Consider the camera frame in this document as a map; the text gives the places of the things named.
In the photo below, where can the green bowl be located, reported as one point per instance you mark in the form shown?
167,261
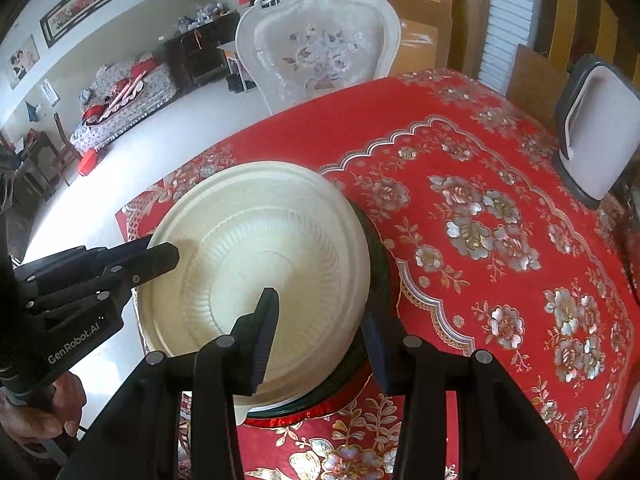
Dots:
378,265

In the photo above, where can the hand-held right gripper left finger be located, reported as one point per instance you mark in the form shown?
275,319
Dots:
265,332

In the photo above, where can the small cardboard box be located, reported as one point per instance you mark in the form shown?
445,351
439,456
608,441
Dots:
417,45

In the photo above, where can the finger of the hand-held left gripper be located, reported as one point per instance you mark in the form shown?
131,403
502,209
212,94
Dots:
90,260
155,260

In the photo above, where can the framed wall photo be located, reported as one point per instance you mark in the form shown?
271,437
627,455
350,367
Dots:
23,61

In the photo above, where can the dark wooden chair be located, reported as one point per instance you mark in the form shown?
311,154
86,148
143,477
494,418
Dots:
65,150

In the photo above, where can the brown cardboard panel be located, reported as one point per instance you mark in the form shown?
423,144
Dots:
535,85

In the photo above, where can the sofa with patterned cover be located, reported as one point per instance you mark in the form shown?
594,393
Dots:
125,105

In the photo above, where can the white ornate upholstered chair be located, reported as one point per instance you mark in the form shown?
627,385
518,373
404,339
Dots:
320,60

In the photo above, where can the red item on floor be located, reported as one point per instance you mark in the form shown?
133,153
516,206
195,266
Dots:
87,162

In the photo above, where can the grey and white chair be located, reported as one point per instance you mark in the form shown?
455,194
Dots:
600,125

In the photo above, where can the white plate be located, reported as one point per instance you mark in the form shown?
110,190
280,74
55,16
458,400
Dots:
631,405

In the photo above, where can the person's left hand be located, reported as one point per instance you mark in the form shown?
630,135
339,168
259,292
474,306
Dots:
55,410

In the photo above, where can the dark wooden desk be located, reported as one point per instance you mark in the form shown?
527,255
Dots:
35,160

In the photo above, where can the red floral tablecloth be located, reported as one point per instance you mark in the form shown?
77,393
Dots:
350,120

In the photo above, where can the cream ribbed bowl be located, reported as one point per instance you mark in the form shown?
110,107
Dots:
280,220

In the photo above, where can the dark shoes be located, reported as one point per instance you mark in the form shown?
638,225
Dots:
240,84

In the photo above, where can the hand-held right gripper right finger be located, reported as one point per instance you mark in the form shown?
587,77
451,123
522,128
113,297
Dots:
380,355

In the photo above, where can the white slatted shutter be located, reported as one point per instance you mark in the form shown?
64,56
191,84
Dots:
510,25

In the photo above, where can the clutter on cabinet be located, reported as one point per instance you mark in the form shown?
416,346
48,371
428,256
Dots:
200,17

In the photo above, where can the dark wooden cabinet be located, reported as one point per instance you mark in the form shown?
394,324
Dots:
200,55

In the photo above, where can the small white table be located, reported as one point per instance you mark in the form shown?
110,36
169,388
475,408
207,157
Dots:
227,47

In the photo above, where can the framed floral wall picture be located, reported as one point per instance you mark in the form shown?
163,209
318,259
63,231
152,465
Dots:
77,7

